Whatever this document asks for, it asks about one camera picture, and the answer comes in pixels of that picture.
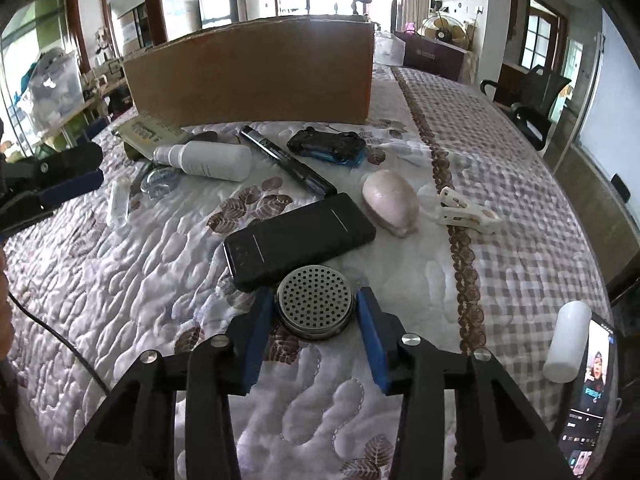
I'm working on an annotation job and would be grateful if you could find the white whiteboard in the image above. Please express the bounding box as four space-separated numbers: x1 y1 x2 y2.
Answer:
575 10 640 221

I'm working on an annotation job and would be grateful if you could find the small clear plastic tube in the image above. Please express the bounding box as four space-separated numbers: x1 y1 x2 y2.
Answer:
107 177 131 228

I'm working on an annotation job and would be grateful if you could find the white cylindrical plastic bottle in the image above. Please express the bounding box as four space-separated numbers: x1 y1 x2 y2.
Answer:
543 300 593 385

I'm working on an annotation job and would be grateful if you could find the black cable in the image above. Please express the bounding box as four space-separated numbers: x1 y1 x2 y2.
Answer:
7 290 112 395

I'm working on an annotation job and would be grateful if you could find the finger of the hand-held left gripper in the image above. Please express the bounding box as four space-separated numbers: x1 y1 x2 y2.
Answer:
20 141 104 187
0 170 105 233

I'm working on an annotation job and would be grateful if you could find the clear plastic storage bin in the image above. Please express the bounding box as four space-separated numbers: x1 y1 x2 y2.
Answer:
22 47 83 126

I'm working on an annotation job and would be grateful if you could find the black power bank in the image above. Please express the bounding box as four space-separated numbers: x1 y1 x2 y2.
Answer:
223 192 377 293

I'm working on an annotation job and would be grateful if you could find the wooden door with panes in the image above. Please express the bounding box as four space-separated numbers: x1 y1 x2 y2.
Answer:
520 0 568 68

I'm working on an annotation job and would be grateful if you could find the wooden framed doorway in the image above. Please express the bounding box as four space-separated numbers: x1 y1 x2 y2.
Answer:
100 0 168 58

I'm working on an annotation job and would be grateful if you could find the pale pink smooth stone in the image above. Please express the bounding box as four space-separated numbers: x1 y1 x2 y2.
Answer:
362 170 420 237

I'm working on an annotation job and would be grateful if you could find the white spray bottle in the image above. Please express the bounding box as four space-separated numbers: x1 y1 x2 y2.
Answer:
152 141 252 182

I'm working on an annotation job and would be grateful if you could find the black marker pen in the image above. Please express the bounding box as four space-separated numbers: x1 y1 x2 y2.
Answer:
239 126 338 198

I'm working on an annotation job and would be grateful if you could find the black blue toy car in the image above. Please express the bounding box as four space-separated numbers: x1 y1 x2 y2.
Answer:
286 127 367 167

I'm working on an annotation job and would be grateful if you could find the standing electric fan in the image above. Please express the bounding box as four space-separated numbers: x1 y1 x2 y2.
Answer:
420 16 471 47

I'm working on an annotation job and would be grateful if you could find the clear plastic container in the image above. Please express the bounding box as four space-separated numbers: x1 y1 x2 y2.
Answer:
374 31 406 65

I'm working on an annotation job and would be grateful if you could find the clear plastic bottle blue label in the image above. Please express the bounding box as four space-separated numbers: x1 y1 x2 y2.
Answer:
135 165 183 201

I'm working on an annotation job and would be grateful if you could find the green yellow flat packet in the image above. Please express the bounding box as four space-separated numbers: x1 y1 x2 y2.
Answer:
112 111 193 155

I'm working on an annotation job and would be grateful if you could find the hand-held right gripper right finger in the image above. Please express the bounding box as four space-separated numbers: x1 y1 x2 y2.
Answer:
356 287 576 480

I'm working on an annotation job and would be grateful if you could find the white plastic clothespin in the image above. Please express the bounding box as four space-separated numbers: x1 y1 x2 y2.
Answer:
438 186 503 234

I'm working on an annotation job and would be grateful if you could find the flat screen television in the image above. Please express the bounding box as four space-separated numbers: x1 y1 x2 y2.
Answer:
199 0 240 29

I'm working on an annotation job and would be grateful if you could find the round perforated metal lid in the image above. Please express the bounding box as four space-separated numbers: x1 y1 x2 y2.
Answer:
276 265 357 342

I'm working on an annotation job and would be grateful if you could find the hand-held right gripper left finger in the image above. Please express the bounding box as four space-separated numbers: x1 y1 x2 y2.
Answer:
52 287 276 480

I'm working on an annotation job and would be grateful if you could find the maroon cardboard box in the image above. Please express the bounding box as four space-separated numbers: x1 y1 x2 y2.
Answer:
395 31 471 82

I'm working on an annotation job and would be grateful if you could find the brown cardboard box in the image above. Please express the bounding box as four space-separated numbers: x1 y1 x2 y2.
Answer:
122 15 376 127

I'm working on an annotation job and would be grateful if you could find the black smartphone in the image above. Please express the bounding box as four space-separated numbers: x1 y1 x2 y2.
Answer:
555 312 619 471

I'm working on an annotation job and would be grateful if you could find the black office chair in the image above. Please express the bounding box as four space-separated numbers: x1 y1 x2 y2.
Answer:
480 64 572 151

